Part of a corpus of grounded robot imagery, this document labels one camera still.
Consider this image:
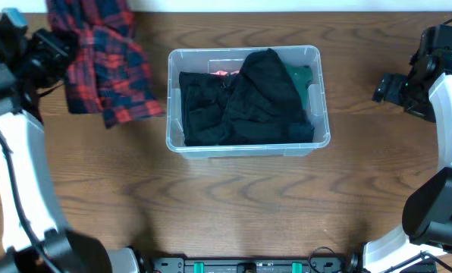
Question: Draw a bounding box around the red navy plaid shirt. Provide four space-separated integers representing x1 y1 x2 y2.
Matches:
46 0 164 128

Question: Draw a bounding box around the dark green cloth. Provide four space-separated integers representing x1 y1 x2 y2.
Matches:
284 63 313 110

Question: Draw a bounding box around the black garment pile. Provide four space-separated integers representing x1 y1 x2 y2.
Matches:
179 49 315 146

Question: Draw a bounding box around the pink cloth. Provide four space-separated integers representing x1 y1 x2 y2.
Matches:
210 71 240 77

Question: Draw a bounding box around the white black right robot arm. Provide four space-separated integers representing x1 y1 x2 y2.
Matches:
343 19 452 272

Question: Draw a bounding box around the clear plastic storage bin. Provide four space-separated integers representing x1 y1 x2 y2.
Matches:
165 45 331 159

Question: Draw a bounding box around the black mounting rail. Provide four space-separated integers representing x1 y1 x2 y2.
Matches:
141 254 367 273

